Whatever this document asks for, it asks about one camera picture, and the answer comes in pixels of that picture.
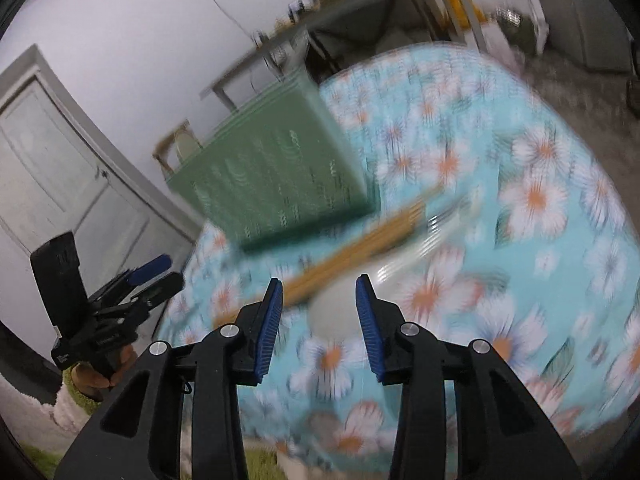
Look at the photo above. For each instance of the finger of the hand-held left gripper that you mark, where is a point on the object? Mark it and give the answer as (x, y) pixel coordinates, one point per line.
(150, 266)
(162, 287)

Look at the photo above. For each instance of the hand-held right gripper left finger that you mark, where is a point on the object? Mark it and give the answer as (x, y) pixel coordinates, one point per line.
(267, 327)

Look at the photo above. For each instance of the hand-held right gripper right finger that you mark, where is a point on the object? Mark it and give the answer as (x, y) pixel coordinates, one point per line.
(370, 332)

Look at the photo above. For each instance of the bundle of wooden chopsticks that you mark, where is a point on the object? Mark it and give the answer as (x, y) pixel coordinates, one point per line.
(350, 255)

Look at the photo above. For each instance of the green ribbed utensil box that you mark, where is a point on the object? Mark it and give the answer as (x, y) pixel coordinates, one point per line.
(280, 175)

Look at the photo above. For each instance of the person's left forearm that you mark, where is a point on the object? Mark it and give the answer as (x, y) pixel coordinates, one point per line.
(67, 407)

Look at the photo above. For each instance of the person's left hand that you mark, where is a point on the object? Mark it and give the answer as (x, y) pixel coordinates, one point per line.
(90, 382)

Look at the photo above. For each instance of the clear plastic spoon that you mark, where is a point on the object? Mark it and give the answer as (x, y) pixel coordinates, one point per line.
(335, 310)

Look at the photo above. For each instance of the wooden chair with black seat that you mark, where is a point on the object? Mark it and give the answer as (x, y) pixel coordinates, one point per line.
(160, 152)

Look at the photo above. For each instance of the white door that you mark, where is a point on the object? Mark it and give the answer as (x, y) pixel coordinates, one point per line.
(50, 170)

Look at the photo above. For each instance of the blue floral tablecloth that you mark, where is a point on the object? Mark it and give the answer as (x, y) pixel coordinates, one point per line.
(525, 260)

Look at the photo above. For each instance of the yellow plastic bag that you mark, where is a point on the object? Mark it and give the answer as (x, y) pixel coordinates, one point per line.
(460, 7)

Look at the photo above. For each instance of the grey refrigerator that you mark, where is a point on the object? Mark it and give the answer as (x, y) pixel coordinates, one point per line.
(595, 20)

